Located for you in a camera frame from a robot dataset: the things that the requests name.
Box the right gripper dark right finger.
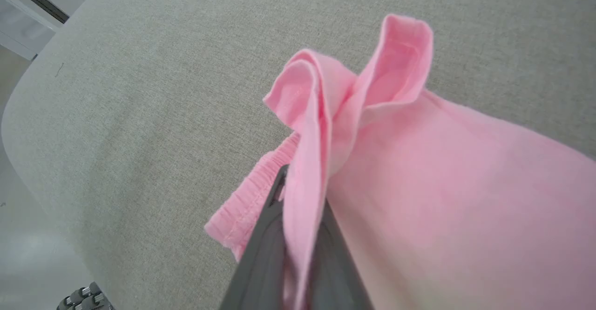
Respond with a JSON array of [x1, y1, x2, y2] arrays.
[[306, 200, 374, 310]]

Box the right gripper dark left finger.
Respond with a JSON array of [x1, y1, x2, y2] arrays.
[[219, 164, 289, 310]]

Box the pink cloth garment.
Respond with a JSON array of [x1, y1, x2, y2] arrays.
[[204, 13, 596, 310]]

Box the grey fabric sofa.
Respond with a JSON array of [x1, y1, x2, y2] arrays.
[[0, 0, 596, 310]]

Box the white skirting board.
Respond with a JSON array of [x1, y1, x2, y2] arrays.
[[0, 0, 70, 34]]

